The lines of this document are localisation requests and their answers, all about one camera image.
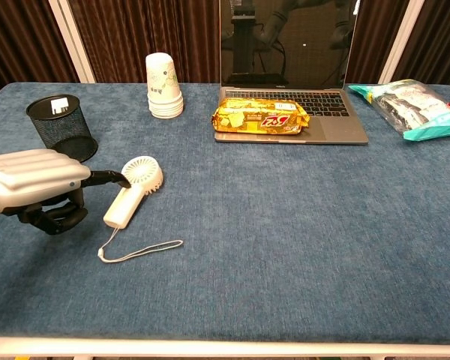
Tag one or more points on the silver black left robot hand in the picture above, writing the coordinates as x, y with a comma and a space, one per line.
30, 180

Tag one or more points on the white handheld mini fan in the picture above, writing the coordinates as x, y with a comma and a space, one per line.
129, 200

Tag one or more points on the black mesh pen holder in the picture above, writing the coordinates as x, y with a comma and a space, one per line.
65, 127

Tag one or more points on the stack of white paper cups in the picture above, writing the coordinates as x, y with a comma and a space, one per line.
162, 88

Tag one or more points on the dark brown curtain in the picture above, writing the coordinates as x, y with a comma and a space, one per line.
146, 37

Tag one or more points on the blue fabric table cover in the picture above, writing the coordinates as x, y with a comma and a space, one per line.
247, 225

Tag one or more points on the golden biscuit snack package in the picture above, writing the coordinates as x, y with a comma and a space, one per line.
260, 118

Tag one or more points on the grey open laptop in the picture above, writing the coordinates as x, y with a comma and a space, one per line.
285, 75

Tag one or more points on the teal clear plastic snack bag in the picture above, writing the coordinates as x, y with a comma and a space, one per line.
416, 108

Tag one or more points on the white frame post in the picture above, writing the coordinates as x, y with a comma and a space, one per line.
73, 41
399, 41

